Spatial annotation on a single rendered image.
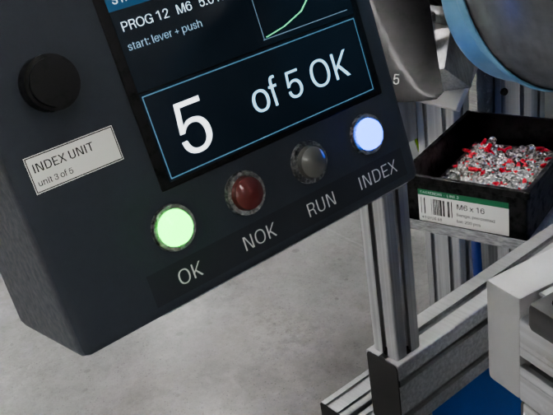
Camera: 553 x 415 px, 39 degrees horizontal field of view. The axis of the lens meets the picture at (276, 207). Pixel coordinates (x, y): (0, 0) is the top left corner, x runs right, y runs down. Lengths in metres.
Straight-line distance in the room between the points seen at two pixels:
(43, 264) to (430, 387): 0.45
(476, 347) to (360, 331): 1.41
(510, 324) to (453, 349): 0.20
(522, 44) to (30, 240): 0.27
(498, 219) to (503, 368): 0.38
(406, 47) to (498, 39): 0.70
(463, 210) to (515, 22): 0.57
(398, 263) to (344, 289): 1.70
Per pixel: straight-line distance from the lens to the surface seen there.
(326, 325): 2.23
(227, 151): 0.46
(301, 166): 0.48
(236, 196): 0.45
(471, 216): 0.99
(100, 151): 0.42
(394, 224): 0.65
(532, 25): 0.43
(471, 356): 0.80
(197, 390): 2.10
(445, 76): 1.27
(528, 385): 0.60
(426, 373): 0.76
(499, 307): 0.59
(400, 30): 1.16
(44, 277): 0.43
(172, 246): 0.44
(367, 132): 0.51
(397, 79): 1.12
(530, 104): 1.64
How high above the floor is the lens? 1.32
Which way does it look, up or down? 27 degrees down
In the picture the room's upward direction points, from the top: 9 degrees counter-clockwise
